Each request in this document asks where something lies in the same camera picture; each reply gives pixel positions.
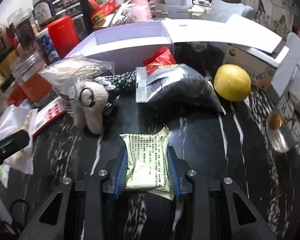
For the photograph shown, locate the red canister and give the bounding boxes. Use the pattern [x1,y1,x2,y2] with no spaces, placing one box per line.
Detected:
[45,16,80,59]

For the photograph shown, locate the white gift box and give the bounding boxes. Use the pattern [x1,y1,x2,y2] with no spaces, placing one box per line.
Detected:
[67,14,282,74]

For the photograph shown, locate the black white checkered cloth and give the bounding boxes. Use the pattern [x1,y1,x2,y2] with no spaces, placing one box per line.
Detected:
[94,70,136,93]

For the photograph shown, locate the red white flat packet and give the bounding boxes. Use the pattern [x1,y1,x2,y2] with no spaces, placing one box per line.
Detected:
[32,96,66,137]

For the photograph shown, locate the cardboard product box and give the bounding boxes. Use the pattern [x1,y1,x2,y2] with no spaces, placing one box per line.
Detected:
[223,45,276,91]

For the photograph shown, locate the red crinkled snack bag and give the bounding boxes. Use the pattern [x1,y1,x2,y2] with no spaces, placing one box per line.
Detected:
[143,46,176,76]

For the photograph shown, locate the clear plastic bag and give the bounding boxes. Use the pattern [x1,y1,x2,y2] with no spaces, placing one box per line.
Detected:
[39,56,115,95]

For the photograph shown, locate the yellow lemon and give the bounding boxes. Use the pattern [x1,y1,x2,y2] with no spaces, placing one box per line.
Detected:
[213,64,251,102]

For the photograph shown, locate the silver foil snack bag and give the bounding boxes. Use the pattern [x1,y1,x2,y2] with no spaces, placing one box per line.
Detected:
[135,64,225,114]

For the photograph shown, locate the dark jar silver lid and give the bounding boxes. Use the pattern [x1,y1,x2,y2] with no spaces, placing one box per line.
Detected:
[32,0,56,29]

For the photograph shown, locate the pale green snack packet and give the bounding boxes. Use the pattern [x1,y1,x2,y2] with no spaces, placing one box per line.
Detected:
[120,126,174,200]

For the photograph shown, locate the white plush toy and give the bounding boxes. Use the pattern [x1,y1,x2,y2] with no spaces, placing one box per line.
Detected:
[66,76,120,134]

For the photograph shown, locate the black printed pouch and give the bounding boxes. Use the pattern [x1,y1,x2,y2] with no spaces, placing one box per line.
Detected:
[51,0,93,41]

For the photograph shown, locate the pink cup stack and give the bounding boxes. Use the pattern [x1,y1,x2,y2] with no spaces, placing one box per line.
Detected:
[126,0,152,21]

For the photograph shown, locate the clear jar amber contents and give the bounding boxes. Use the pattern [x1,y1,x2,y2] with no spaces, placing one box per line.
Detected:
[12,50,52,106]

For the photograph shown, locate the white astronaut figurine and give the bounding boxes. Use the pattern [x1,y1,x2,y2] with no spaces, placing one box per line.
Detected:
[188,0,211,20]

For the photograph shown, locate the blue tablet tube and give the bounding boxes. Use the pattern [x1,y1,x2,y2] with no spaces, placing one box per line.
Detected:
[36,28,61,63]

